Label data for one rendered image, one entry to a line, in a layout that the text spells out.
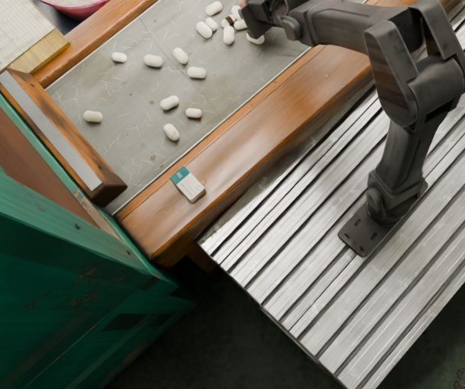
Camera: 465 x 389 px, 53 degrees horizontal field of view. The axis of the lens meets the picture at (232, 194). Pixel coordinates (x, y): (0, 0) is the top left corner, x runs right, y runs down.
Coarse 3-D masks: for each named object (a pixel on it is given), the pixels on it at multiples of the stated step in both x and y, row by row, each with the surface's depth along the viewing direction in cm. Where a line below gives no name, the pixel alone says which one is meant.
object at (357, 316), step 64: (320, 128) 97; (384, 128) 96; (448, 128) 96; (256, 192) 94; (320, 192) 93; (448, 192) 92; (256, 256) 91; (320, 256) 90; (384, 256) 90; (448, 256) 89; (320, 320) 87; (384, 320) 88
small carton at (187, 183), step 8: (184, 168) 84; (176, 176) 84; (184, 176) 84; (192, 176) 83; (176, 184) 83; (184, 184) 83; (192, 184) 83; (200, 184) 83; (184, 192) 83; (192, 192) 83; (200, 192) 83; (192, 200) 83
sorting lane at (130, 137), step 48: (192, 0) 98; (240, 0) 98; (144, 48) 96; (192, 48) 95; (240, 48) 95; (288, 48) 94; (96, 96) 93; (144, 96) 93; (192, 96) 92; (240, 96) 92; (96, 144) 91; (144, 144) 90; (192, 144) 90
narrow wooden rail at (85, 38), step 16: (112, 0) 96; (128, 0) 96; (144, 0) 96; (96, 16) 95; (112, 16) 95; (128, 16) 96; (80, 32) 95; (96, 32) 94; (112, 32) 96; (80, 48) 94; (96, 48) 96; (48, 64) 93; (64, 64) 93; (48, 80) 93
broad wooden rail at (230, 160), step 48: (384, 0) 93; (336, 48) 91; (288, 96) 89; (336, 96) 89; (240, 144) 87; (288, 144) 89; (144, 192) 87; (240, 192) 91; (144, 240) 83; (192, 240) 94
